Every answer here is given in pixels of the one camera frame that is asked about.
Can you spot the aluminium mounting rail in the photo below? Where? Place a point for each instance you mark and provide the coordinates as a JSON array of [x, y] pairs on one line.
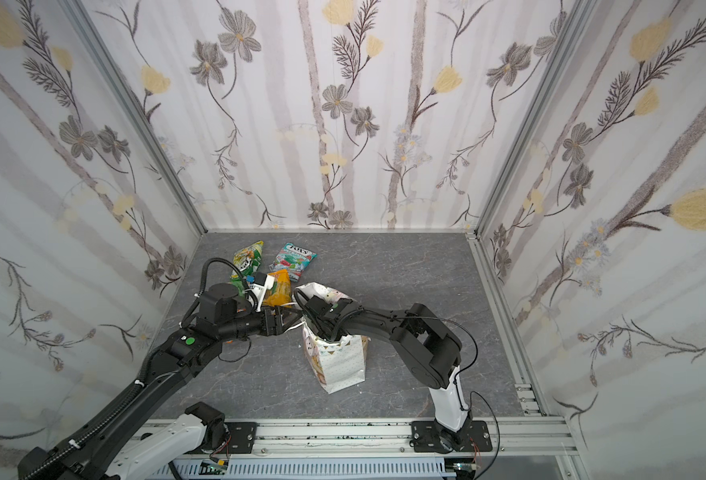
[[390, 437]]

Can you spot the teal Fox's candy bag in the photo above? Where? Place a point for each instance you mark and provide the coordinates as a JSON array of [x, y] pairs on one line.
[[293, 259]]

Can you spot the orange snack packet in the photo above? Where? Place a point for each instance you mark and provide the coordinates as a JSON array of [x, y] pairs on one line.
[[280, 292]]

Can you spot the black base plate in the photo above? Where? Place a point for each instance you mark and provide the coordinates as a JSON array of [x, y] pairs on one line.
[[431, 437], [223, 438]]

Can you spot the patterned white paper bag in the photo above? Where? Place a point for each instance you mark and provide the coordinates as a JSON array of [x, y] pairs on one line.
[[336, 365]]

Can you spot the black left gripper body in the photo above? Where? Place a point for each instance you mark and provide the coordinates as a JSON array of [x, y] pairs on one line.
[[272, 321]]

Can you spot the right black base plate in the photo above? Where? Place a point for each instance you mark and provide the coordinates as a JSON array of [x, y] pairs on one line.
[[431, 437]]

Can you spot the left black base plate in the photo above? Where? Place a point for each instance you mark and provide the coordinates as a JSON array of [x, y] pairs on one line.
[[223, 438]]

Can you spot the green yellow Fox's candy bag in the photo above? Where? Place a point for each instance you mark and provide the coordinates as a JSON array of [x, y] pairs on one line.
[[247, 262]]

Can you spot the white slotted cable duct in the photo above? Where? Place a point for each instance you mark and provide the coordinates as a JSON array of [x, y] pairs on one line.
[[319, 468]]

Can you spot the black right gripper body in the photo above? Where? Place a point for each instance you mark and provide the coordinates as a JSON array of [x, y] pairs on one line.
[[323, 309]]

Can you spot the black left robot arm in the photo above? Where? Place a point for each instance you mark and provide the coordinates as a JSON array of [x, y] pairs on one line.
[[212, 320]]

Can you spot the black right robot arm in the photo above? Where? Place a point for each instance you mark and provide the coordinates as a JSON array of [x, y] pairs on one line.
[[428, 348]]

